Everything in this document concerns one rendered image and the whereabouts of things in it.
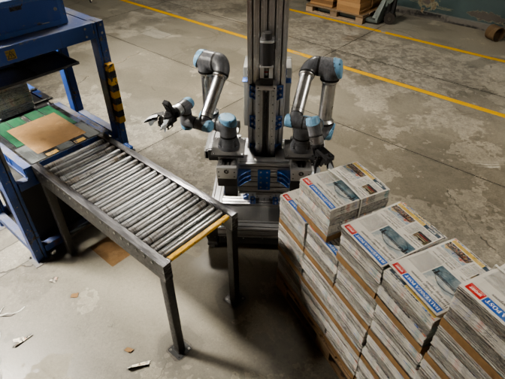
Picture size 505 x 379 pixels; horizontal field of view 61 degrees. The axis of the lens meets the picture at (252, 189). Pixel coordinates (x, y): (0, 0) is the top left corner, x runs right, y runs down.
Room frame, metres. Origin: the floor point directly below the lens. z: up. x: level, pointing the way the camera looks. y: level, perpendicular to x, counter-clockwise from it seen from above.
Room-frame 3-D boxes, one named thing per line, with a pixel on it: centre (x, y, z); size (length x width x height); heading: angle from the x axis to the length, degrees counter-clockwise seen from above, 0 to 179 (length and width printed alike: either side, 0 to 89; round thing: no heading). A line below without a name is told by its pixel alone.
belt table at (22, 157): (2.74, 1.54, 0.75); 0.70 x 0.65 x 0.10; 49
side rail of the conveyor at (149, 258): (1.88, 0.94, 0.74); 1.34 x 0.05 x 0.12; 49
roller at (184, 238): (1.69, 0.33, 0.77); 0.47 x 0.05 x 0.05; 139
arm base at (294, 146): (2.47, -0.33, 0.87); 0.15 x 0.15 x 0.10
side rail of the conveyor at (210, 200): (2.26, 0.60, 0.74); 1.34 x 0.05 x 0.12; 49
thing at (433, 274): (1.16, -0.80, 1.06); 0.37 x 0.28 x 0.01; 115
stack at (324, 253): (1.53, -0.59, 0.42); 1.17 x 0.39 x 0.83; 26
